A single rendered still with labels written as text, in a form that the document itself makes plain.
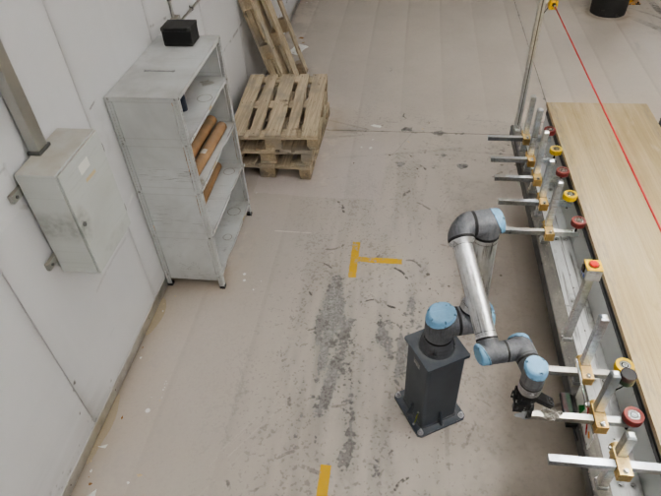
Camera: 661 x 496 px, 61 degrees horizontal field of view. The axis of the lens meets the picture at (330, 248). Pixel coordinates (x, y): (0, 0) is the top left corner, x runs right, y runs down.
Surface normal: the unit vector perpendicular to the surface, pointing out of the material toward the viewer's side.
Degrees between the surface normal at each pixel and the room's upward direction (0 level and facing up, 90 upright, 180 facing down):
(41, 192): 90
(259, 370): 0
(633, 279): 0
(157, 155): 90
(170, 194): 90
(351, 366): 0
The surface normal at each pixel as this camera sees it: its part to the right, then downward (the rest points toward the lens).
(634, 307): -0.04, -0.73
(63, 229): -0.13, 0.68
